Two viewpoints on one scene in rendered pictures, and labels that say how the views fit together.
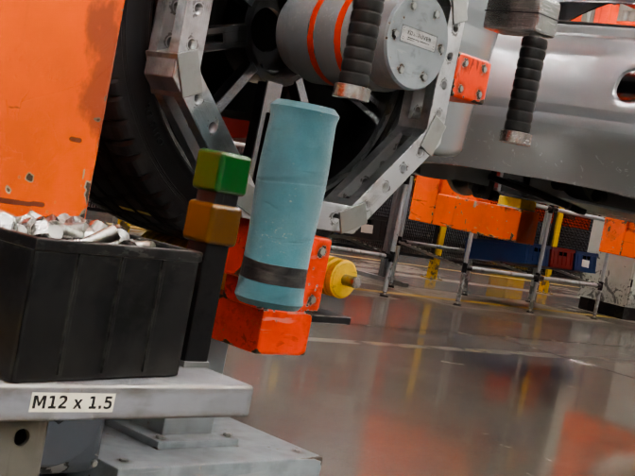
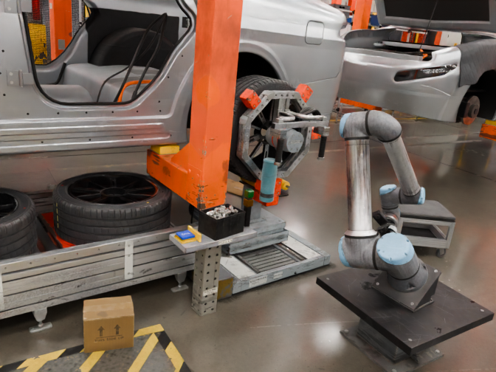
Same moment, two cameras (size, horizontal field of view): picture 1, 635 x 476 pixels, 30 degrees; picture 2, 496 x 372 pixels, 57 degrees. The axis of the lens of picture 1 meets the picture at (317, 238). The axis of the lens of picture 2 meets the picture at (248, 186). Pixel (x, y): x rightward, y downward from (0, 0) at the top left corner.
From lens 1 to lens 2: 1.35 m
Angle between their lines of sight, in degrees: 18
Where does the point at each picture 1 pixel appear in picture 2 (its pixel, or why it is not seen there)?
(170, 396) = (241, 237)
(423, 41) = (297, 142)
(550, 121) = (373, 87)
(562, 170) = (378, 102)
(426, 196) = not seen: hidden behind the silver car
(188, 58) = (244, 153)
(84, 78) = (223, 175)
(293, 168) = (268, 174)
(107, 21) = (226, 164)
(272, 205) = (264, 181)
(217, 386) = (250, 233)
